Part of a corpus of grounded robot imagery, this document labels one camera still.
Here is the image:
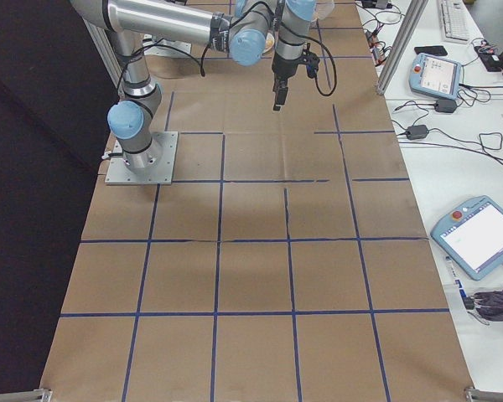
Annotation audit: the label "aluminium vertical post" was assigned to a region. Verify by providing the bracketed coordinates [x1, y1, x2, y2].
[375, 0, 429, 96]

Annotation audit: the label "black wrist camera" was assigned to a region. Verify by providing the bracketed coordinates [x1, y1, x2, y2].
[303, 52, 322, 80]

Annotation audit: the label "white square base plate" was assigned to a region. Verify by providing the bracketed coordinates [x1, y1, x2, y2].
[144, 38, 194, 56]
[104, 131, 180, 185]

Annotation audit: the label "red black circuit board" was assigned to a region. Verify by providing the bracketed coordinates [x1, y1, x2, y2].
[475, 39, 503, 72]

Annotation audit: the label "aluminium frame bar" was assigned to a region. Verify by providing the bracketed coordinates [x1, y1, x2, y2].
[85, 18, 123, 100]

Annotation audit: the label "black frame cover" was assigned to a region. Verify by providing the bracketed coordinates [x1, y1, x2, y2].
[0, 0, 125, 402]

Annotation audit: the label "dark folded umbrella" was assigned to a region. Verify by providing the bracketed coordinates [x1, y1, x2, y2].
[464, 284, 503, 324]

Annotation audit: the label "white keyboard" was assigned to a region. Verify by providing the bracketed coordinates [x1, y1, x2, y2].
[438, 0, 473, 43]

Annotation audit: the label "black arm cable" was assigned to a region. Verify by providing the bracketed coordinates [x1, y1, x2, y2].
[119, 0, 339, 98]

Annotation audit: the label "black adapter cable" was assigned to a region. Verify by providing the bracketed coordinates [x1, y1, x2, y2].
[427, 132, 503, 169]

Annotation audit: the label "aluminium corner rail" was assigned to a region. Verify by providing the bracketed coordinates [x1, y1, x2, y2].
[464, 387, 503, 402]
[0, 388, 54, 402]

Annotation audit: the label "black smartphone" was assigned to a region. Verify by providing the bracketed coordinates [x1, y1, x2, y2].
[414, 44, 449, 58]

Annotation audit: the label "blue grey teach pendant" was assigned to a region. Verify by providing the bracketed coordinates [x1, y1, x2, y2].
[408, 52, 466, 101]
[430, 194, 503, 281]

